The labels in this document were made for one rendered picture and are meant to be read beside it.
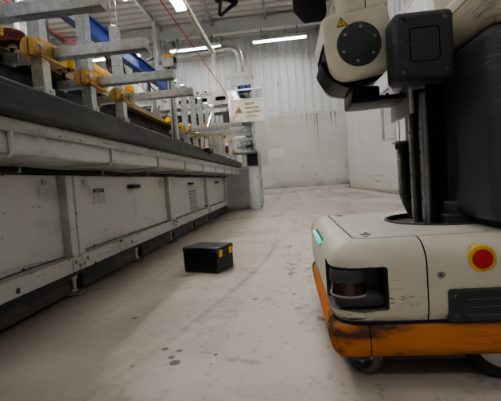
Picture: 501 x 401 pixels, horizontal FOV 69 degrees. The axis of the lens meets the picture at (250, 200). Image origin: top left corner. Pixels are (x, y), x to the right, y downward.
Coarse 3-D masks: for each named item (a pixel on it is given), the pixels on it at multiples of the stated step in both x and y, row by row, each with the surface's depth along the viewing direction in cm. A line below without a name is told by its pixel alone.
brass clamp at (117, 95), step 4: (112, 88) 148; (116, 88) 148; (120, 88) 149; (112, 92) 148; (116, 92) 148; (120, 92) 147; (124, 92) 151; (128, 92) 155; (112, 96) 148; (116, 96) 148; (120, 96) 148; (124, 96) 150; (128, 96) 154; (112, 100) 150; (116, 100) 149; (120, 100) 150; (124, 100) 150; (128, 100) 154; (128, 104) 157; (132, 104) 158
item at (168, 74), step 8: (144, 72) 128; (152, 72) 127; (160, 72) 127; (168, 72) 127; (64, 80) 131; (72, 80) 131; (104, 80) 129; (112, 80) 129; (120, 80) 129; (128, 80) 128; (136, 80) 128; (144, 80) 128; (152, 80) 129; (160, 80) 130; (64, 88) 131; (72, 88) 131; (80, 88) 132
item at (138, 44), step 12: (60, 48) 104; (72, 48) 104; (84, 48) 104; (96, 48) 103; (108, 48) 103; (120, 48) 103; (132, 48) 102; (144, 48) 102; (12, 60) 106; (24, 60) 106; (60, 60) 107
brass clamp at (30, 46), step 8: (24, 40) 98; (32, 40) 98; (40, 40) 100; (24, 48) 98; (32, 48) 98; (40, 48) 99; (48, 48) 103; (32, 56) 100; (40, 56) 101; (48, 56) 102; (56, 64) 108; (64, 64) 110
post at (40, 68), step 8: (24, 0) 100; (32, 24) 100; (40, 24) 101; (32, 32) 101; (40, 32) 101; (32, 64) 101; (40, 64) 101; (48, 64) 103; (32, 72) 101; (40, 72) 101; (48, 72) 103; (40, 80) 101; (48, 80) 103
